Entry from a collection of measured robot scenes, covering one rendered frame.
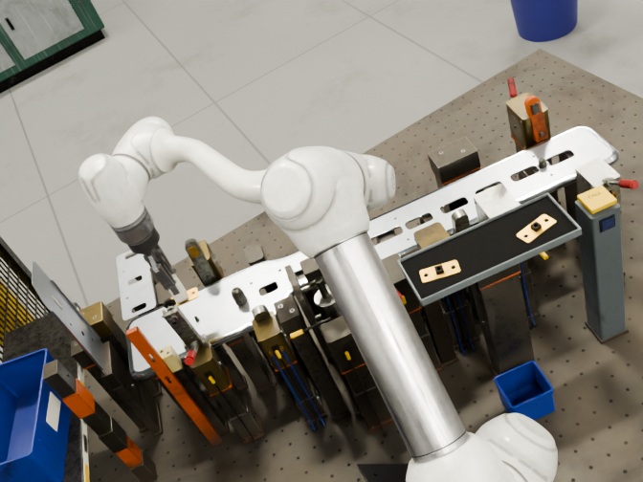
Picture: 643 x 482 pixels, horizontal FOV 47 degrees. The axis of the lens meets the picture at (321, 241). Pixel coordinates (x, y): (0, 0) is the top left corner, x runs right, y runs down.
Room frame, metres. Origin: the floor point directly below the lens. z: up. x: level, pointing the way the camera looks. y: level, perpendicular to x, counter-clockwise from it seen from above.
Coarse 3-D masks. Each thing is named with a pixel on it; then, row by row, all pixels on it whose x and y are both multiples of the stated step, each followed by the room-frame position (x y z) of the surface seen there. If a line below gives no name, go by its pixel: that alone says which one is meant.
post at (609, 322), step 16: (576, 208) 1.12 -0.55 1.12; (608, 208) 1.07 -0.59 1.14; (592, 224) 1.06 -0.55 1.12; (592, 240) 1.06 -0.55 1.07; (608, 240) 1.06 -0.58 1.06; (592, 256) 1.07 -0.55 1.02; (608, 256) 1.06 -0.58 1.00; (592, 272) 1.08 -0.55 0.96; (608, 272) 1.06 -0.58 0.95; (592, 288) 1.08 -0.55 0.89; (608, 288) 1.06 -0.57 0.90; (592, 304) 1.09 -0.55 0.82; (608, 304) 1.06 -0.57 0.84; (624, 304) 1.06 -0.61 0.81; (592, 320) 1.10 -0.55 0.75; (608, 320) 1.06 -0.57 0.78; (624, 320) 1.06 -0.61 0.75; (608, 336) 1.06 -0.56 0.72
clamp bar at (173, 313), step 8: (168, 304) 1.28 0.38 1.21; (168, 312) 1.25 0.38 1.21; (176, 312) 1.24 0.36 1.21; (168, 320) 1.24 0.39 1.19; (176, 320) 1.24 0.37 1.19; (184, 320) 1.25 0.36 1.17; (176, 328) 1.25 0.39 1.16; (184, 328) 1.25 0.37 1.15; (192, 328) 1.26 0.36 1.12; (184, 336) 1.25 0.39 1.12; (192, 336) 1.26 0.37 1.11; (200, 336) 1.28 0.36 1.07; (200, 344) 1.26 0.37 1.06
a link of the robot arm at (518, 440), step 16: (512, 416) 0.73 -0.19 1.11; (480, 432) 0.73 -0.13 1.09; (496, 432) 0.70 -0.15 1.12; (512, 432) 0.69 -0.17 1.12; (528, 432) 0.68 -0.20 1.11; (544, 432) 0.70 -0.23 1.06; (496, 448) 0.68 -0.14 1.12; (512, 448) 0.66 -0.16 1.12; (528, 448) 0.66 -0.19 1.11; (544, 448) 0.65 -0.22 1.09; (512, 464) 0.64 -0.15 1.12; (528, 464) 0.64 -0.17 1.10; (544, 464) 0.63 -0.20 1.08; (528, 480) 0.61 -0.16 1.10; (544, 480) 0.62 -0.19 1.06
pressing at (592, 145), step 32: (576, 128) 1.52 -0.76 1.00; (512, 160) 1.50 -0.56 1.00; (576, 160) 1.40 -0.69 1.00; (608, 160) 1.35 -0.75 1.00; (448, 192) 1.48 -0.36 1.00; (512, 192) 1.38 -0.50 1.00; (544, 192) 1.34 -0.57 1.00; (384, 224) 1.47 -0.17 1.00; (448, 224) 1.37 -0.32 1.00; (288, 256) 1.51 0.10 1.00; (384, 256) 1.35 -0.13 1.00; (224, 288) 1.49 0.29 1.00; (256, 288) 1.44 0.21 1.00; (288, 288) 1.39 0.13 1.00; (160, 320) 1.47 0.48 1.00; (192, 320) 1.42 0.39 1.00; (224, 320) 1.37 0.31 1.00; (128, 352) 1.41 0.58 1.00
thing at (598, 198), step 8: (584, 192) 1.12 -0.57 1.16; (592, 192) 1.11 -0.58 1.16; (600, 192) 1.10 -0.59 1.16; (608, 192) 1.10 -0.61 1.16; (584, 200) 1.10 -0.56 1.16; (592, 200) 1.09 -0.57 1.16; (600, 200) 1.08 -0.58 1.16; (608, 200) 1.08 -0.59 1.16; (616, 200) 1.07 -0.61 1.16; (592, 208) 1.07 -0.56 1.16; (600, 208) 1.07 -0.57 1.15
